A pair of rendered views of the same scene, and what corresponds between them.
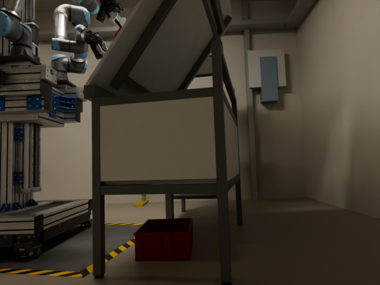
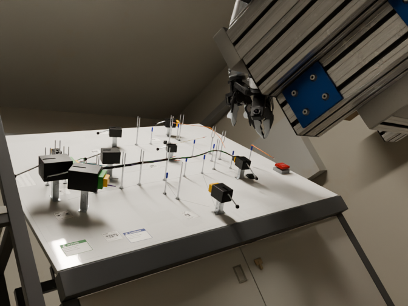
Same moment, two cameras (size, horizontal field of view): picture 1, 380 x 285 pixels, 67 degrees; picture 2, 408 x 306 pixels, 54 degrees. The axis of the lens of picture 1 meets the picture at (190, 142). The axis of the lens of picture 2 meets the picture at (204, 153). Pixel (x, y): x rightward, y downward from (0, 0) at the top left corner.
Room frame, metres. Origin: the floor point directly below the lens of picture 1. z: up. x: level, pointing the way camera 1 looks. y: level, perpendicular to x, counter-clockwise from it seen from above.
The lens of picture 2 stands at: (2.94, 1.16, 0.61)
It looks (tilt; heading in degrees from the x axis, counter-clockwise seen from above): 22 degrees up; 217
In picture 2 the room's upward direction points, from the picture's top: 25 degrees counter-clockwise
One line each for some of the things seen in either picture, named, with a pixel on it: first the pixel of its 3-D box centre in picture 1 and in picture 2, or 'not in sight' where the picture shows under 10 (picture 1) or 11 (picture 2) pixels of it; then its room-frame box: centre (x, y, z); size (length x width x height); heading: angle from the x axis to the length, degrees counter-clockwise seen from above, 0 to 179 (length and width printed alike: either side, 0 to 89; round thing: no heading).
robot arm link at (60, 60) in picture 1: (60, 64); not in sight; (2.26, 1.02, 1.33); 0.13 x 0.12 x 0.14; 115
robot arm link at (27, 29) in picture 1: (20, 35); not in sight; (1.76, 1.05, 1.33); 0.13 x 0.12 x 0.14; 176
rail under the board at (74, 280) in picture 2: (138, 113); (237, 235); (1.88, 0.33, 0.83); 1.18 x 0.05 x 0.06; 168
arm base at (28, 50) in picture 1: (21, 54); not in sight; (1.77, 1.04, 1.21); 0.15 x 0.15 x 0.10
